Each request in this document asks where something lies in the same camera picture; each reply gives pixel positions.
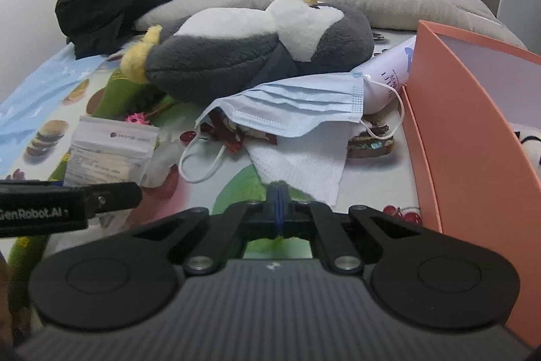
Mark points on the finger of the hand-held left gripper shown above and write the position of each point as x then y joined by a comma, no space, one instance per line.
116,197

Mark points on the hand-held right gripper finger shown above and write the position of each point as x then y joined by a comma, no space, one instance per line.
282,217
272,217

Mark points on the white paper tissue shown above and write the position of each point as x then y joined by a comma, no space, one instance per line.
304,166

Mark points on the pink spiky toy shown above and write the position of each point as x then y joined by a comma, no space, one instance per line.
138,119

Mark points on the red shiny packet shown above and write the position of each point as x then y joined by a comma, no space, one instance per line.
230,134

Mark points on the blue face mask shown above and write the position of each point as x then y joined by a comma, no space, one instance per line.
296,103

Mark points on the brown snack packet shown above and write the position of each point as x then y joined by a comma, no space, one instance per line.
372,143

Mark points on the pink cardboard box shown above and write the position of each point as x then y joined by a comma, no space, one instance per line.
473,132

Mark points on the small panda plush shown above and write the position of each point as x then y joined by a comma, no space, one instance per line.
528,145

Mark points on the white zip pouch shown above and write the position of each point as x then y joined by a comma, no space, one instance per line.
110,151

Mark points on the food print mat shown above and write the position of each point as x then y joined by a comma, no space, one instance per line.
236,183

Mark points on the clear plastic bag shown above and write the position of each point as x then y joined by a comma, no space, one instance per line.
165,158

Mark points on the grey penguin plush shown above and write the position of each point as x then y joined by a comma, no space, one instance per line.
236,60

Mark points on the white spray bottle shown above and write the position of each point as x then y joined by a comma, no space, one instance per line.
386,77

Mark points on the black jacket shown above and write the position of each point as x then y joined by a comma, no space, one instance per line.
122,1

